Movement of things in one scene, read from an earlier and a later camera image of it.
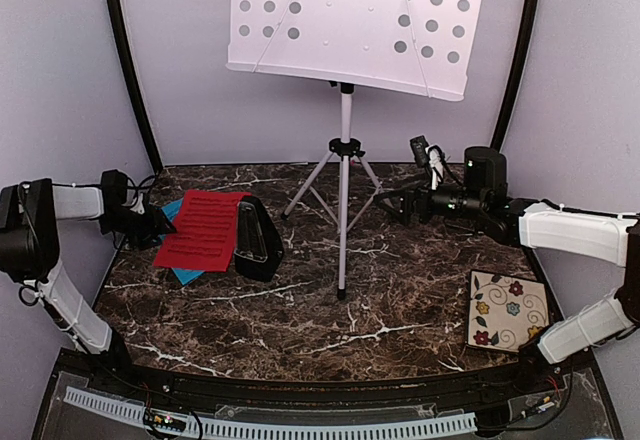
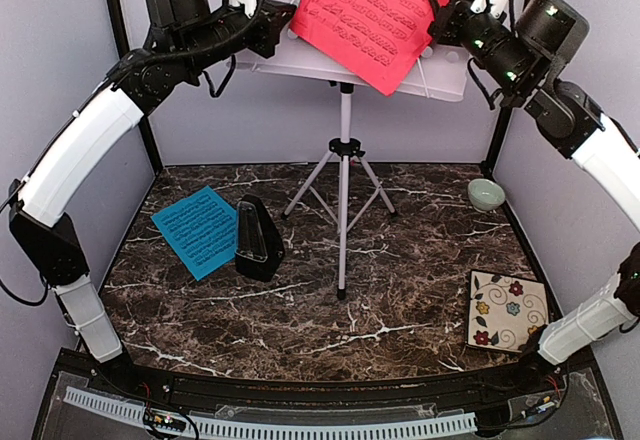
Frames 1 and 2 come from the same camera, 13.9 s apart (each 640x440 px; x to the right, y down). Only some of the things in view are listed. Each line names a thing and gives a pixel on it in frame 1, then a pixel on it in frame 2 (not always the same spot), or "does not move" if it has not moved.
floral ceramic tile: x=504 y=310 does not move
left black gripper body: x=136 y=229 to x=263 y=41
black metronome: x=258 y=248 does not move
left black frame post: x=113 y=0 does not move
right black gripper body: x=426 y=208 to x=448 y=29
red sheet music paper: x=206 y=230 to x=370 y=19
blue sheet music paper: x=185 y=276 to x=202 y=228
